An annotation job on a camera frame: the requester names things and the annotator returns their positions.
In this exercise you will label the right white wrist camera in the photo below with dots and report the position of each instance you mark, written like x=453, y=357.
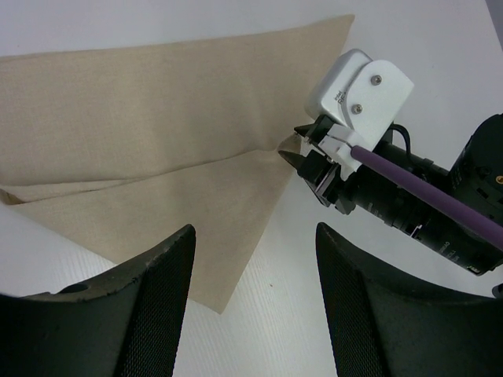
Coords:
x=362, y=97

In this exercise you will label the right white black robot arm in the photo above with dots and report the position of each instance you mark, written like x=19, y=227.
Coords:
x=475, y=179

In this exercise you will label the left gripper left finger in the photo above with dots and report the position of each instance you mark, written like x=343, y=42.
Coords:
x=126, y=321

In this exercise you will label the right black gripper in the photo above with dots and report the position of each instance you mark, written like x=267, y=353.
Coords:
x=365, y=188

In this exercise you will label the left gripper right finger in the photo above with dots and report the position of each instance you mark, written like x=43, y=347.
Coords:
x=385, y=322

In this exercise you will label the beige cloth napkin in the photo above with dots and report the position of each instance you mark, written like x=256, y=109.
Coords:
x=115, y=149

